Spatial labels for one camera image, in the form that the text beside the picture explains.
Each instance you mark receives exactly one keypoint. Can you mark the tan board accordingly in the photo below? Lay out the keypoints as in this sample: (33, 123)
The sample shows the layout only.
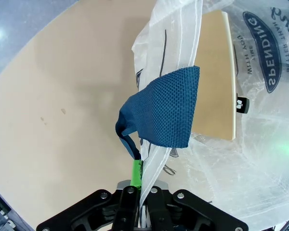
(214, 72)

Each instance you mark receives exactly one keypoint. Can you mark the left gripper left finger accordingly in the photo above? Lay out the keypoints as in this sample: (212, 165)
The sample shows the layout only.
(98, 211)

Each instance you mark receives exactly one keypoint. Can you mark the black clip with white logo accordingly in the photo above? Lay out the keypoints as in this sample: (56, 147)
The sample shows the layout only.
(242, 104)

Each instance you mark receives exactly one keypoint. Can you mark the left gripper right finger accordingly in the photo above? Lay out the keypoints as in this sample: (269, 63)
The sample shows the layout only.
(195, 214)

